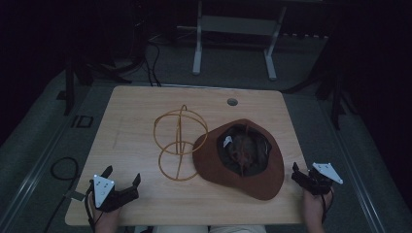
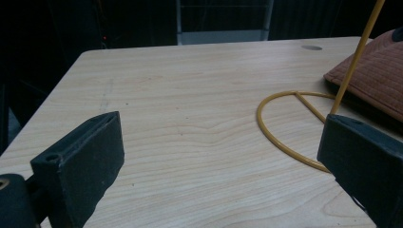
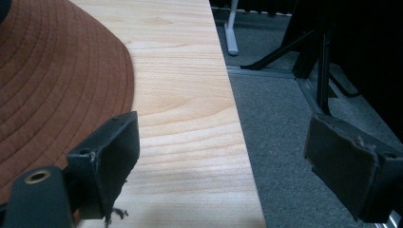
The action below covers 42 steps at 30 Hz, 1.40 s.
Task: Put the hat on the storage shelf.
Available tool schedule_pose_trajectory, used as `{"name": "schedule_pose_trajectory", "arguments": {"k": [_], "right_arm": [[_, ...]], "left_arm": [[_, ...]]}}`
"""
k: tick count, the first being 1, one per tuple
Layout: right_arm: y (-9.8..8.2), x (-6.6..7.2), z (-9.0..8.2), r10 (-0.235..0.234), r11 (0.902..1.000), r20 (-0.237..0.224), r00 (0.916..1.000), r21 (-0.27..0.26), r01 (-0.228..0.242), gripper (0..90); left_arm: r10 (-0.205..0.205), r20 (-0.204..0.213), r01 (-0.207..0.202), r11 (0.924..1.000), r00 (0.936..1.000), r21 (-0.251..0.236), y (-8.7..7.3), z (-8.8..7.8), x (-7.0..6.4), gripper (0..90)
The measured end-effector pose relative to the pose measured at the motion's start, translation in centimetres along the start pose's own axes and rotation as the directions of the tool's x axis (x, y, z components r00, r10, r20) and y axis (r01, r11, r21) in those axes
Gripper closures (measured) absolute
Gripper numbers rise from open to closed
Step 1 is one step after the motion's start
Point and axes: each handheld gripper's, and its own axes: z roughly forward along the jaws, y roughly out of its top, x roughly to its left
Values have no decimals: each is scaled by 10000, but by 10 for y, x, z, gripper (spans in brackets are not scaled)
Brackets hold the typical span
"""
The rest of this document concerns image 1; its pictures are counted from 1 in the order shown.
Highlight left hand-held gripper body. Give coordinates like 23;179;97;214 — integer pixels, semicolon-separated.
86;174;141;214

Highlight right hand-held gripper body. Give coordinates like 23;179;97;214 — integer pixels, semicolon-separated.
291;161;345;196

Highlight person's left hand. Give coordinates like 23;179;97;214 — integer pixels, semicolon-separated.
91;201;122;233

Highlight person's right hand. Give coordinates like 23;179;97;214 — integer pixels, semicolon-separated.
302;188;335;233

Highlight grey tape patch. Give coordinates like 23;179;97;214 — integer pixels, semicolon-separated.
63;189;86;203

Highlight black floor stand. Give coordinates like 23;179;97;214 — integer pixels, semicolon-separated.
56;57;134;117
281;64;358;131

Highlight brown felt hat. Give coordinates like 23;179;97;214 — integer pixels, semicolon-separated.
191;117;286;202

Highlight white metal stand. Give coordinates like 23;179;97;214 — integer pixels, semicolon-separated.
176;0;288;82

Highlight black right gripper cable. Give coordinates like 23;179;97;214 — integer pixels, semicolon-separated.
320;189;335;225

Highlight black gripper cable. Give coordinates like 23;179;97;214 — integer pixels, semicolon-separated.
320;189;335;225
84;183;99;233

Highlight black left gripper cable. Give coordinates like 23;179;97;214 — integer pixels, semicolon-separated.
84;183;99;233

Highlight black looped floor cable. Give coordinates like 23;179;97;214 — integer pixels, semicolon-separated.
43;156;81;233

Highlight black rectangular floor frame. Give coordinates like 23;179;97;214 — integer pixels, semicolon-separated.
70;114;95;129

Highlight gold wire hat stand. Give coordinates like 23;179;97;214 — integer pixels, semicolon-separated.
153;104;209;183

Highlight black floor cables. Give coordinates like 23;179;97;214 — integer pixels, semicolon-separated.
141;34;163;87

